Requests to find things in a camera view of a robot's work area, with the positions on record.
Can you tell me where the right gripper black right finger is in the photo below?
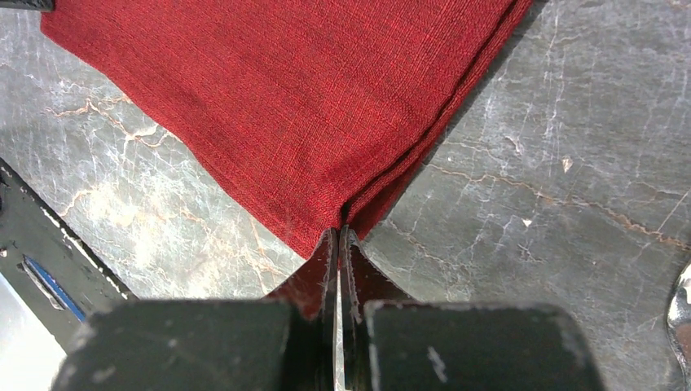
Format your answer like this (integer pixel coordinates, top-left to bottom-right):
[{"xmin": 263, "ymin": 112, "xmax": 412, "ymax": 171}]
[{"xmin": 339, "ymin": 227, "xmax": 605, "ymax": 390}]

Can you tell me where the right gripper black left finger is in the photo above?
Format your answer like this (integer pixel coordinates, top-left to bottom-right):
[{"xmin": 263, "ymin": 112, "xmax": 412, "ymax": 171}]
[{"xmin": 52, "ymin": 228, "xmax": 338, "ymax": 390}]

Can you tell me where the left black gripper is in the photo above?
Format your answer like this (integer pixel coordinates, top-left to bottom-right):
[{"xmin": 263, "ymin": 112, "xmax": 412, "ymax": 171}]
[{"xmin": 0, "ymin": 0, "xmax": 55, "ymax": 12}]

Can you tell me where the dark red cloth napkin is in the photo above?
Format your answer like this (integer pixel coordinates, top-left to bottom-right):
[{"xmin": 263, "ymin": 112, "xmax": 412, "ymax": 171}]
[{"xmin": 41, "ymin": 1, "xmax": 530, "ymax": 257}]

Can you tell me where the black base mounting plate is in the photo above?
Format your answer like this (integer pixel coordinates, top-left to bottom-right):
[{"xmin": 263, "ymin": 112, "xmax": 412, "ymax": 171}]
[{"xmin": 1, "ymin": 161, "xmax": 137, "ymax": 348}]

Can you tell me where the metal fork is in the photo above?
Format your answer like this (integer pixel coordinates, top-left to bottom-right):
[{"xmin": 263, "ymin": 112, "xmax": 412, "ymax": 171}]
[{"xmin": 666, "ymin": 262, "xmax": 690, "ymax": 390}]

